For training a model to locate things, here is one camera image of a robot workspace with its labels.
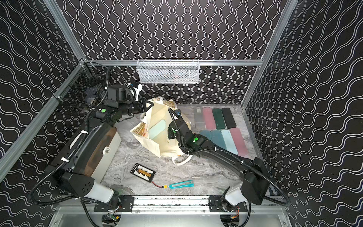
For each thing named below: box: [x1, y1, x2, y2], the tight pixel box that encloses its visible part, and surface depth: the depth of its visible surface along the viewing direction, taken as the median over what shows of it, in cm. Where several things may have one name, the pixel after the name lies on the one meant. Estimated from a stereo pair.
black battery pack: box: [129, 162, 156, 184], surface depth 85 cm
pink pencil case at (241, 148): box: [229, 127, 249, 157], surface depth 102 cm
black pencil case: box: [221, 107, 237, 129], surface depth 110 cm
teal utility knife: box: [169, 179, 195, 190], surface depth 83 cm
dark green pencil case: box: [212, 108, 226, 130], surface depth 113 cm
